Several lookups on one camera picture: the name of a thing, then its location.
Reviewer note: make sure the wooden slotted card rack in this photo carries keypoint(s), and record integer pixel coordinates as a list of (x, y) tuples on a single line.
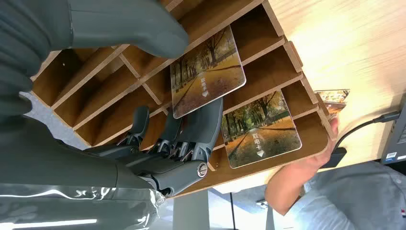
[(263, 73)]

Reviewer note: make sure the thin black pole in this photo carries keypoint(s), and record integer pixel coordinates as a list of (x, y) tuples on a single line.
[(233, 212)]

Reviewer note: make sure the grey table leg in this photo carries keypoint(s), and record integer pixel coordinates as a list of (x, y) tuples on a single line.
[(190, 212)]

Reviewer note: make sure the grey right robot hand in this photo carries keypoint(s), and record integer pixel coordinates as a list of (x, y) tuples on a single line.
[(63, 165)]

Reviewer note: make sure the dark grey laptop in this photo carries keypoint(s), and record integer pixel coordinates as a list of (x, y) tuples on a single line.
[(396, 143)]

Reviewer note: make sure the small black adapter box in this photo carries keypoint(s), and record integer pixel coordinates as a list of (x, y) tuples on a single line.
[(336, 157)]

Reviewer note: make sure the ribbed grey right arm sleeve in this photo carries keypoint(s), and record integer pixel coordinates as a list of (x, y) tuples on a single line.
[(19, 63)]

